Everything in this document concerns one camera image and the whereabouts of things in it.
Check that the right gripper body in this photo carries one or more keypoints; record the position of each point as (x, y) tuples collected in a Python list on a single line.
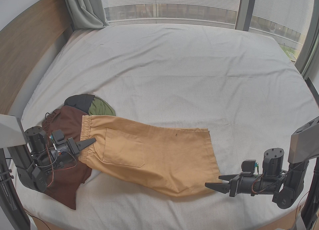
[(249, 185)]

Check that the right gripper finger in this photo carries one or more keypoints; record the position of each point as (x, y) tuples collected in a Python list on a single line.
[(220, 188), (230, 177)]

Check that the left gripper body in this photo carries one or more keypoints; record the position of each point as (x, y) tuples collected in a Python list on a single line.
[(66, 150)]

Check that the tan shorts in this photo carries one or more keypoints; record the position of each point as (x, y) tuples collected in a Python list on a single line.
[(162, 154)]

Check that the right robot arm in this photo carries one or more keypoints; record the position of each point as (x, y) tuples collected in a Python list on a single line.
[(304, 144)]

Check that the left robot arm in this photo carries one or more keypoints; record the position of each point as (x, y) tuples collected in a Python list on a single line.
[(11, 131)]

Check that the bed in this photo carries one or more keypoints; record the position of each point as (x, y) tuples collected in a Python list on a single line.
[(187, 74)]

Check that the brown shorts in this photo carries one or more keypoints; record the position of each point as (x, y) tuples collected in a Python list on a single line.
[(67, 119)]

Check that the white garment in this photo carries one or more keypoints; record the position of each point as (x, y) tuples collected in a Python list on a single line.
[(92, 175)]

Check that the black garment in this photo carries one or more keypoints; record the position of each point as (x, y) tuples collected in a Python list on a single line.
[(77, 101)]

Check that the green garment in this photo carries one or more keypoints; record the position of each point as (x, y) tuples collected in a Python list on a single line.
[(102, 108)]

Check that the grey-green curtain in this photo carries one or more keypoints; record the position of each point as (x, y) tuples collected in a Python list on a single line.
[(82, 4)]

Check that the window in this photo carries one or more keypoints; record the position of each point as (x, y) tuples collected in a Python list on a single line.
[(245, 2)]

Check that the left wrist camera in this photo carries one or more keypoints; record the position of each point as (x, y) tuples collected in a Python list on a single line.
[(58, 136)]

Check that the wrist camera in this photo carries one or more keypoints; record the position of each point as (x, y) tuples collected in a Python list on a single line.
[(249, 165), (58, 136)]

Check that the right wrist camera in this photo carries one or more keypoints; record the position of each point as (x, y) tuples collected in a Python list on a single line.
[(249, 165)]

